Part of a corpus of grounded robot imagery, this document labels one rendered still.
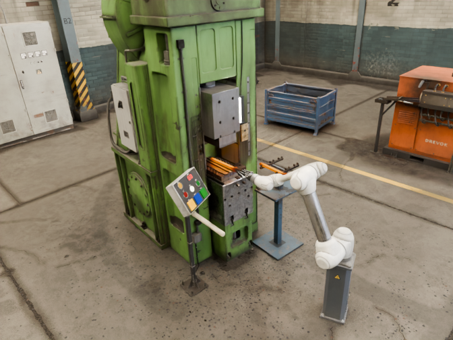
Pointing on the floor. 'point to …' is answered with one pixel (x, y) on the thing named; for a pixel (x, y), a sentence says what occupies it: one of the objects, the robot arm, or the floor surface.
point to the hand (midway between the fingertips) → (238, 170)
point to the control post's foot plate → (193, 286)
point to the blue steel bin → (300, 105)
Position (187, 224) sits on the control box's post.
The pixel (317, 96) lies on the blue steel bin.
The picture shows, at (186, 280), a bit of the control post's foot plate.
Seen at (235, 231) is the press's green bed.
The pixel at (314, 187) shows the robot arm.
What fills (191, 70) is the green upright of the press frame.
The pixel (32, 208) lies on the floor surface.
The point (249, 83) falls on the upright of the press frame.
